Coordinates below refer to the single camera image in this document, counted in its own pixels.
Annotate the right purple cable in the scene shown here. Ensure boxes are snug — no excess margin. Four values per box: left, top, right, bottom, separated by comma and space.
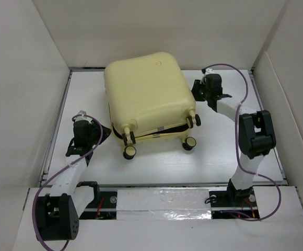
202, 63, 282, 222

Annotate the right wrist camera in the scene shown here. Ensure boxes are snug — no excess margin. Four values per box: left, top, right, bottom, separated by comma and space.
201, 67, 215, 75

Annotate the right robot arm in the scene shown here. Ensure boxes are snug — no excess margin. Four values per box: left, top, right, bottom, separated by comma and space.
191, 74, 276, 206

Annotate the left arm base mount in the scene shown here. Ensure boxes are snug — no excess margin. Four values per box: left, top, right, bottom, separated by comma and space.
73, 181, 118, 220

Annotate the purple cable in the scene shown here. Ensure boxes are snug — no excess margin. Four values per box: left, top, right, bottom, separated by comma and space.
202, 63, 282, 222
32, 114, 105, 250

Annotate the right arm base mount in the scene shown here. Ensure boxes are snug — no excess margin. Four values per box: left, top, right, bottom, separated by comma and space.
204, 190, 260, 220

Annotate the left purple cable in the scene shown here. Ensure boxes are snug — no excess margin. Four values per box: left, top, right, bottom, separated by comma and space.
32, 114, 105, 250

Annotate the yellow hard-shell suitcase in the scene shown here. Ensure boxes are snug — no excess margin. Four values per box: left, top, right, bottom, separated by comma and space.
103, 52, 201, 160

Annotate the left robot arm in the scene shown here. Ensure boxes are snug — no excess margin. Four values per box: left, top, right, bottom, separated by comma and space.
32, 115, 111, 243

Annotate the metal rail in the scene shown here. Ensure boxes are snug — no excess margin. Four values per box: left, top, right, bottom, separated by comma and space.
36, 182, 264, 190

